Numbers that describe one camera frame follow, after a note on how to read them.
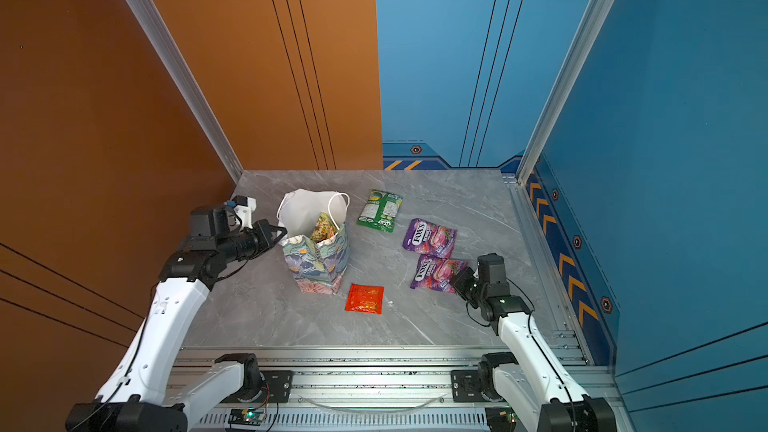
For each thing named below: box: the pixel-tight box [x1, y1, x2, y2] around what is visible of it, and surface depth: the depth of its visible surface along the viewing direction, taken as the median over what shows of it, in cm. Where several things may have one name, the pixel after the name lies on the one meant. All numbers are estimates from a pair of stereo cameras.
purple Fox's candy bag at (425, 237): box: [402, 218, 458, 259], surface depth 101 cm
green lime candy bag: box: [357, 189, 404, 233], surface depth 107 cm
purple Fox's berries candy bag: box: [410, 254, 469, 294], surface depth 89 cm
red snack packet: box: [345, 283, 385, 315], surface depth 89 cm
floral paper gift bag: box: [277, 189, 350, 295], surface depth 79 cm
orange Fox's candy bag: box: [310, 212, 339, 243], surface depth 88 cm
